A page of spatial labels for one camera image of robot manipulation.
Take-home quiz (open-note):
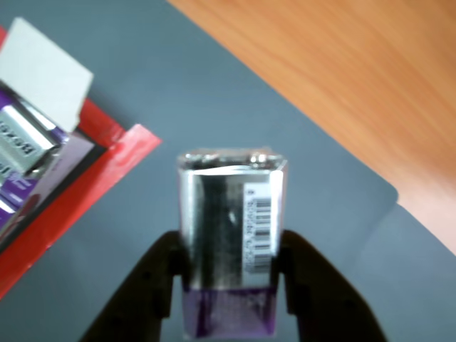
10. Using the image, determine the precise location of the red tape frame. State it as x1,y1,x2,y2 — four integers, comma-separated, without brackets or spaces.
0,26,164,300

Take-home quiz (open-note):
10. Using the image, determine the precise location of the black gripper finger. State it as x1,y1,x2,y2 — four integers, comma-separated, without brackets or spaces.
279,229,389,342
80,230,186,342

